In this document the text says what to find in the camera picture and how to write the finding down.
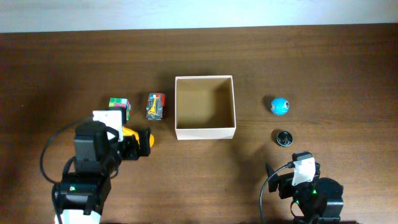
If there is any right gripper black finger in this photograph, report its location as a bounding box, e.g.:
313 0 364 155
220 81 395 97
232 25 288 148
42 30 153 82
266 163 278 192
292 151 312 161

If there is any orange rubber toy figure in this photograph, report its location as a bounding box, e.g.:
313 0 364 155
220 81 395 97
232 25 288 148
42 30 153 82
122 126 155 147

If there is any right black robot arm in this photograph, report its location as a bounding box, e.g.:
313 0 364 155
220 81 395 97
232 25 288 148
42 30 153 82
260 151 344 223

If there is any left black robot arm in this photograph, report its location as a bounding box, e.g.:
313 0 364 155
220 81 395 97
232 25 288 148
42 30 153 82
52 121 153 223

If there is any black round finned cap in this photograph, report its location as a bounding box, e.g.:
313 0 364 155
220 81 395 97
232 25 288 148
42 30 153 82
275 131 294 147

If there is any multicoloured puzzle cube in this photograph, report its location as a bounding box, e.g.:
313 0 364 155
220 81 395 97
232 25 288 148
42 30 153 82
108 98 131 121

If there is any grey and red toy truck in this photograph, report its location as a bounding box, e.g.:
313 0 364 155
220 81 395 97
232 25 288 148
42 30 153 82
146 93 165 121

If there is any blue ball with grey markings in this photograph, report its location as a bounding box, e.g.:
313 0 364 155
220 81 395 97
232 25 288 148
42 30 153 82
271 98 290 116

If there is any open white cardboard box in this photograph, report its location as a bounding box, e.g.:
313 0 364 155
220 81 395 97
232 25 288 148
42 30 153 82
175 75 237 140

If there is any right black camera cable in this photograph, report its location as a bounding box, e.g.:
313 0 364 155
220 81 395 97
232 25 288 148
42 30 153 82
259 161 295 224

